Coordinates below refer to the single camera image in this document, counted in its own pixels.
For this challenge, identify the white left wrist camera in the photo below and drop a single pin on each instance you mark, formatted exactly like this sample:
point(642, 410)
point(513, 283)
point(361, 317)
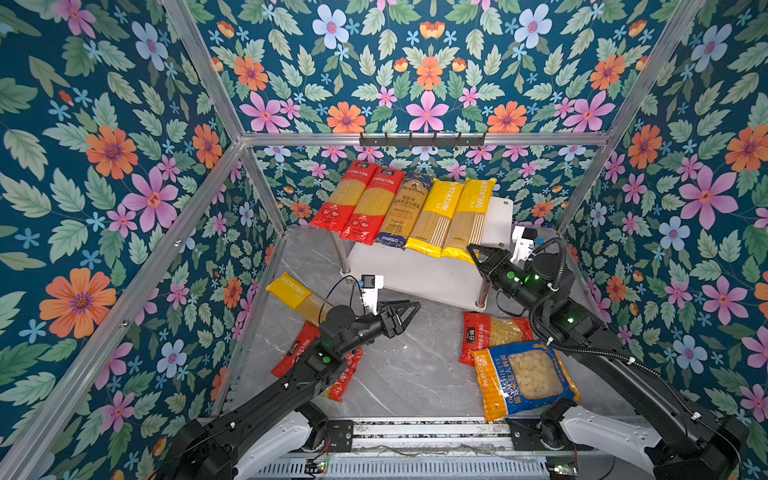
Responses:
point(370, 285)

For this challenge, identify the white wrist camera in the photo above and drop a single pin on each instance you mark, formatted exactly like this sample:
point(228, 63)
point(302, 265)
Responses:
point(523, 243)
point(370, 285)

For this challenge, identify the small red pasta bag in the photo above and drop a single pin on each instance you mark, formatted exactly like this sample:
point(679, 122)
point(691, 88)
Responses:
point(483, 331)

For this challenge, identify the blue orange pasta bag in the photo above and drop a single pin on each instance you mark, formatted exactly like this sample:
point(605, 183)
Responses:
point(519, 377)

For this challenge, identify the amber blue spaghetti bag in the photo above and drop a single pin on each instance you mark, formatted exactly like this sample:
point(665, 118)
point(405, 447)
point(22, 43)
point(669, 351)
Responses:
point(404, 211)

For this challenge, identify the aluminium front rail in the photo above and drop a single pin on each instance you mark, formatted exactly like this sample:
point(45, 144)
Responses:
point(432, 435)

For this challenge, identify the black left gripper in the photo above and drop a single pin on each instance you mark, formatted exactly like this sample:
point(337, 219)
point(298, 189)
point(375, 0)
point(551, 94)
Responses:
point(390, 320)

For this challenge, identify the yellow Pastatime spaghetti bag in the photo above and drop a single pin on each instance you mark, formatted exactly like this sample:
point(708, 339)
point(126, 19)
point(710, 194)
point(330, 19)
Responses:
point(433, 222)

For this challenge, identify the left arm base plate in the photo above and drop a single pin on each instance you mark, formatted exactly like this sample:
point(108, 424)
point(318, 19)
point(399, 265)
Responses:
point(331, 436)

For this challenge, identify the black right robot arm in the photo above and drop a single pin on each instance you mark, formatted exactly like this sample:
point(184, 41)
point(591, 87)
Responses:
point(679, 438)

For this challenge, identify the red macaroni bag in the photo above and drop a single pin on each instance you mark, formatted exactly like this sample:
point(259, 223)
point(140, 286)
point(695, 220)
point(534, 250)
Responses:
point(304, 339)

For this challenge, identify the white two-tier shelf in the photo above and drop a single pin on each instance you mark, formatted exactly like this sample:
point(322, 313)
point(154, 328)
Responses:
point(448, 281)

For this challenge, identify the black hook rail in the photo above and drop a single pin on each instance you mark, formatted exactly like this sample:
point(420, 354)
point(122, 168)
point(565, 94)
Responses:
point(438, 140)

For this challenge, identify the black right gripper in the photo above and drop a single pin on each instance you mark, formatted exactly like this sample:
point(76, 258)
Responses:
point(499, 262)

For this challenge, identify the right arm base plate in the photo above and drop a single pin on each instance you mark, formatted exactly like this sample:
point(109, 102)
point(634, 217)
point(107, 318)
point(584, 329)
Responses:
point(527, 434)

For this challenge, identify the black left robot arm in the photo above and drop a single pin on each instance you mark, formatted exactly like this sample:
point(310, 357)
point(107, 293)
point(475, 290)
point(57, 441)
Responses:
point(281, 418)

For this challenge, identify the red spaghetti bag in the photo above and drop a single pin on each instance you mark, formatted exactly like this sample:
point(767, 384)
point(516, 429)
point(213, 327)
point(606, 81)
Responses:
point(334, 214)
point(368, 216)

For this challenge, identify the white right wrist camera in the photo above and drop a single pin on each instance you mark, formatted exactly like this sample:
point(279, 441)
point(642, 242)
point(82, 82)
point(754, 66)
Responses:
point(523, 243)

